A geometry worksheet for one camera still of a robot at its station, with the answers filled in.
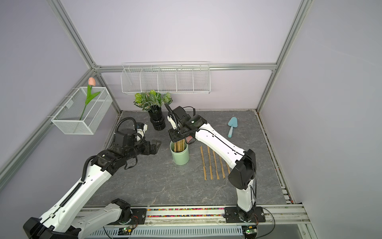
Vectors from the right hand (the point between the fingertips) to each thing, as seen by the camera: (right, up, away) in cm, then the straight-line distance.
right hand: (173, 134), depth 78 cm
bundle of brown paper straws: (+3, -7, +9) cm, 12 cm away
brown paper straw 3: (+25, -25, +9) cm, 36 cm away
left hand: (-9, -4, -4) cm, 11 cm away
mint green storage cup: (+3, -15, +9) cm, 17 cm away
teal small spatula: (+40, +6, +35) cm, 54 cm away
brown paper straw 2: (+21, -24, +9) cm, 33 cm away
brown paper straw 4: (+29, -25, +9) cm, 39 cm away
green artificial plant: (-16, +20, +15) cm, 30 cm away
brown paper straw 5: (+32, -23, +11) cm, 41 cm away
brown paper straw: (+17, -20, +13) cm, 30 cm away
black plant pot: (-15, +10, +24) cm, 30 cm away
